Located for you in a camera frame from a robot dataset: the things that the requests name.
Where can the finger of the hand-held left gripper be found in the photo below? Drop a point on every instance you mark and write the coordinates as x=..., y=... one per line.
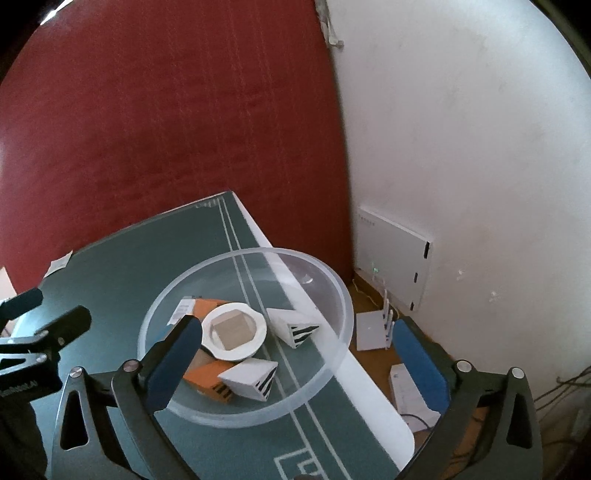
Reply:
x=67, y=328
x=21, y=304

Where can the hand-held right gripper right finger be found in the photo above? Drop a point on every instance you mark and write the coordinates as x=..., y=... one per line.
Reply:
x=420, y=364

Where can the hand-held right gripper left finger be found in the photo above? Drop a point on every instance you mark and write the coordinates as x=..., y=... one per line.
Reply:
x=171, y=362

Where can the brown rectangular wooden block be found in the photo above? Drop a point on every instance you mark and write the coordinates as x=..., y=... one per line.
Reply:
x=203, y=361

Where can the orange striped wedge block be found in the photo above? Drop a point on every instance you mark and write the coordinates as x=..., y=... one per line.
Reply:
x=212, y=307
x=207, y=381

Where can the small white bowl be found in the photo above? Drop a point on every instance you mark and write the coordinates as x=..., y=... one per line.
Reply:
x=217, y=350

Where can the white plug charger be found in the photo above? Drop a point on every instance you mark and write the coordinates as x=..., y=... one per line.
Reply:
x=182, y=310

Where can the plain wooden wedge block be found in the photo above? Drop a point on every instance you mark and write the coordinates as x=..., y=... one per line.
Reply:
x=233, y=332

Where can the small white striped block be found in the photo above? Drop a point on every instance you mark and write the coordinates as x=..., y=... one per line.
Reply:
x=244, y=376

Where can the large white striped wedge block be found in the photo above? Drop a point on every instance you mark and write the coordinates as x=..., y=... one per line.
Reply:
x=281, y=323

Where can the clear plastic bowl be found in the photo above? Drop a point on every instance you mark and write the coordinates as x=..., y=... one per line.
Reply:
x=300, y=272

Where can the white flat device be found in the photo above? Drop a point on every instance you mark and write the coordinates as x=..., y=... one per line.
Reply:
x=406, y=397

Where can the white paper sachet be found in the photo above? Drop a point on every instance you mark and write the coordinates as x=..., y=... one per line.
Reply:
x=59, y=264

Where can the white router with antennas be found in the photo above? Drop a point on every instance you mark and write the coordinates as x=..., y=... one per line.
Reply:
x=371, y=330

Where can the white wall panel box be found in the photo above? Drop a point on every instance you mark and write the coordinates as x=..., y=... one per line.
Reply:
x=392, y=258

